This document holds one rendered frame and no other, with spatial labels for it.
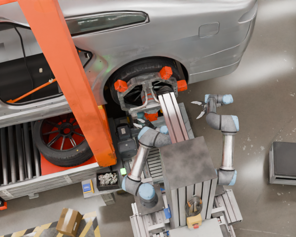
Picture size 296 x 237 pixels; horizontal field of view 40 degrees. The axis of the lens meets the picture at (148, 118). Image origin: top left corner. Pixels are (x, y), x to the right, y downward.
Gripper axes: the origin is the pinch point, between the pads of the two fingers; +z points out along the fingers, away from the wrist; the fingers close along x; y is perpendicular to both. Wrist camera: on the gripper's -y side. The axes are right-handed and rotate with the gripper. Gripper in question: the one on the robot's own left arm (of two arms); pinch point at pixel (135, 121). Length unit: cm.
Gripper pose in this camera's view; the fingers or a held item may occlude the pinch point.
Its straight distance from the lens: 365.0
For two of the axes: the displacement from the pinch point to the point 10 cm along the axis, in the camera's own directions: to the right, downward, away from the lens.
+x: 4.5, -8.2, 3.5
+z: -8.9, -3.6, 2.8
